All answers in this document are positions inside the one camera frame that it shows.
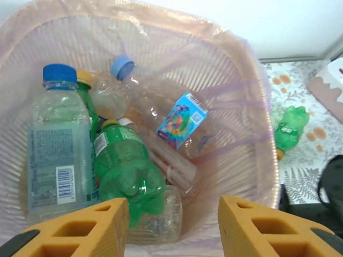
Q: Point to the crushed green plastic bottle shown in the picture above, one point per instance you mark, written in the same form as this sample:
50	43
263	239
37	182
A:
290	128
126	166

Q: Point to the intact green Sprite bottle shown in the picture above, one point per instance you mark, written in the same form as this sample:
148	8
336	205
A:
88	101

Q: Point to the clear bottle light blue cap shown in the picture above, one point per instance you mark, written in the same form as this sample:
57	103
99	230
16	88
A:
182	120

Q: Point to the square purple label bottle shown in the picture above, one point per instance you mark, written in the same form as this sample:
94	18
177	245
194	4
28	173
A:
174	166

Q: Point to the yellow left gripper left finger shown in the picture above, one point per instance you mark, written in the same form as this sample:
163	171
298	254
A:
112	214

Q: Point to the clear Pepsi bottle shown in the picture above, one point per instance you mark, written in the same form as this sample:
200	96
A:
166	214

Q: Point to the white pink tissue box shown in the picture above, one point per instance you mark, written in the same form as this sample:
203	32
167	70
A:
327	88

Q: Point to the beige ribbed plastic bin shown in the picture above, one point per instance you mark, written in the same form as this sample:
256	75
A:
272	166

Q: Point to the square clear blue cap bottle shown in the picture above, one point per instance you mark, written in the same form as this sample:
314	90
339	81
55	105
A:
59	150

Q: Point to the floral grey tablecloth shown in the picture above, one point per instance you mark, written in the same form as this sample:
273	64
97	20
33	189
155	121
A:
294	171

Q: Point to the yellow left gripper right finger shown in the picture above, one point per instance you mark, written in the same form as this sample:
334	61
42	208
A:
233	222

